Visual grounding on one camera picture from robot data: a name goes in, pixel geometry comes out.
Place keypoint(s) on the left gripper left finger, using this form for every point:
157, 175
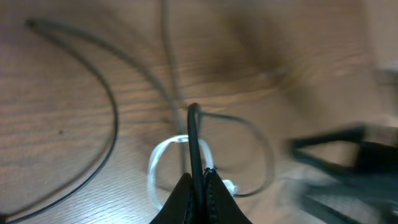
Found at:
180, 206

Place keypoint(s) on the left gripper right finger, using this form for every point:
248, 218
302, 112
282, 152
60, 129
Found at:
220, 206

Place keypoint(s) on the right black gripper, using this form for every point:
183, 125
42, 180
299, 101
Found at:
372, 179

